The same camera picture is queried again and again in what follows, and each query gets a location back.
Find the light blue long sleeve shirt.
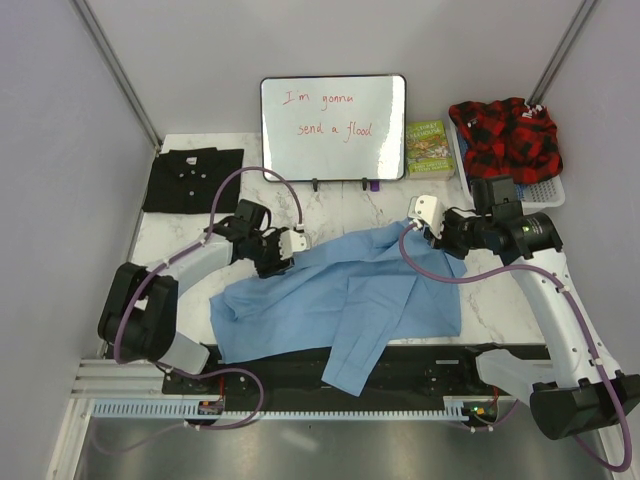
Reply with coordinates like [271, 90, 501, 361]
[208, 219, 467, 397]

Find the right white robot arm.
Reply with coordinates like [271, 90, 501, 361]
[412, 176, 639, 440]

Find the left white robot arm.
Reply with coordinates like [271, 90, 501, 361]
[98, 200, 310, 393]

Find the blue checkered cloth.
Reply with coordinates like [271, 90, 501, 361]
[515, 184, 527, 199]

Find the green paperback book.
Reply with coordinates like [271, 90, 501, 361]
[405, 120, 455, 180]

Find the white plastic basket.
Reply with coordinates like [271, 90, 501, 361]
[447, 119, 565, 214]

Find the red black plaid shirt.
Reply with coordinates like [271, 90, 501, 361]
[449, 97, 564, 185]

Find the folded black shirt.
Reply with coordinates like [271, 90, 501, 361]
[142, 147, 244, 215]

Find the white dry-erase board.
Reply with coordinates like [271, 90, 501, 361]
[260, 74, 407, 182]

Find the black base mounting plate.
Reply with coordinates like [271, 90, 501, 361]
[159, 343, 549, 414]

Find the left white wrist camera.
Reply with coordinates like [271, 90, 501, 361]
[278, 229, 311, 260]

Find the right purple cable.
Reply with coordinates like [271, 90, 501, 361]
[398, 222, 632, 472]

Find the purple cable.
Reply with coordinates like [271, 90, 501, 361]
[112, 166, 305, 432]
[398, 222, 632, 472]

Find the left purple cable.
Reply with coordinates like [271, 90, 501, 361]
[112, 166, 305, 432]

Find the white slotted cable duct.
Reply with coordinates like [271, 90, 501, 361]
[91, 396, 468, 421]

